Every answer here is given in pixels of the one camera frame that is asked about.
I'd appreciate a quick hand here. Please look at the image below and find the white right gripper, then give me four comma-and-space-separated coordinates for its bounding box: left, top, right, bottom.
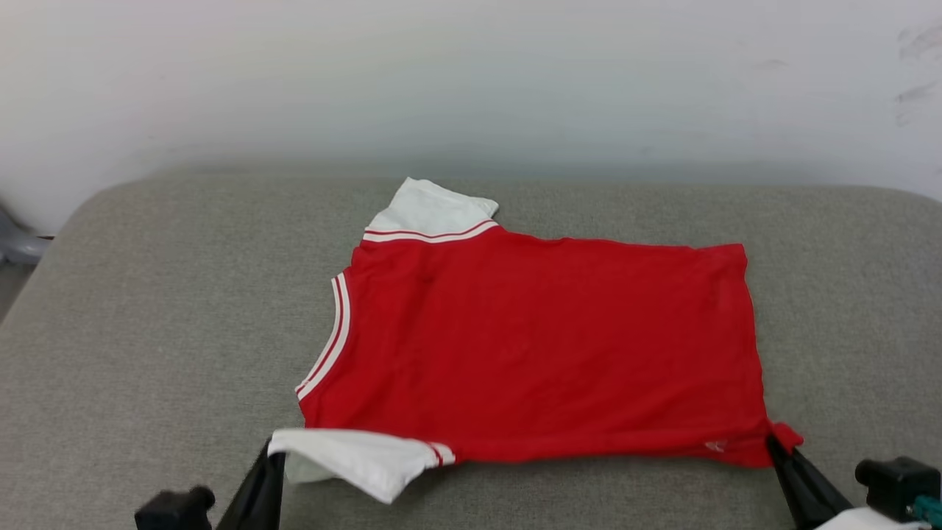
765, 434, 930, 530

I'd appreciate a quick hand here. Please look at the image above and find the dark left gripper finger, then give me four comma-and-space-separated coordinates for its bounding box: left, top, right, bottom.
213, 438, 287, 530

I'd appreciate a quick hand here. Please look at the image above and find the grey metal frame post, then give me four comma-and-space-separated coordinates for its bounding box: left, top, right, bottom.
0, 202, 52, 266

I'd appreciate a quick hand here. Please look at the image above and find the grey fabric sofa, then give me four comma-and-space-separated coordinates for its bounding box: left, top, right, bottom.
0, 173, 942, 530

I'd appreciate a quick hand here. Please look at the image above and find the red and white jersey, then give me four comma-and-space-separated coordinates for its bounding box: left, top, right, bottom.
267, 177, 804, 505

